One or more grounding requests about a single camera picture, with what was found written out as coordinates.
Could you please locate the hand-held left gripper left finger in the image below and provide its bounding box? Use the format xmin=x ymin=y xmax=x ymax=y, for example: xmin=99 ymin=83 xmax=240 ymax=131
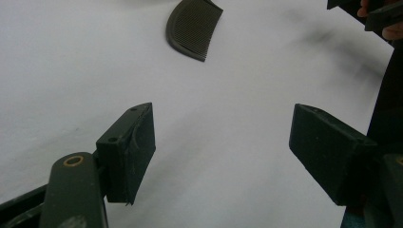
xmin=95 ymin=102 xmax=157 ymax=205

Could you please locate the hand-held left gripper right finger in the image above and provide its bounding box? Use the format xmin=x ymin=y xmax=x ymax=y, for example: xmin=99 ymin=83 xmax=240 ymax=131
xmin=288 ymin=103 xmax=378 ymax=207

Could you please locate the dark fine-toothed comb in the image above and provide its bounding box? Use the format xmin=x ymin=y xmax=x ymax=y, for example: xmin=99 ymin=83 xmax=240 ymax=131
xmin=164 ymin=0 xmax=224 ymax=63

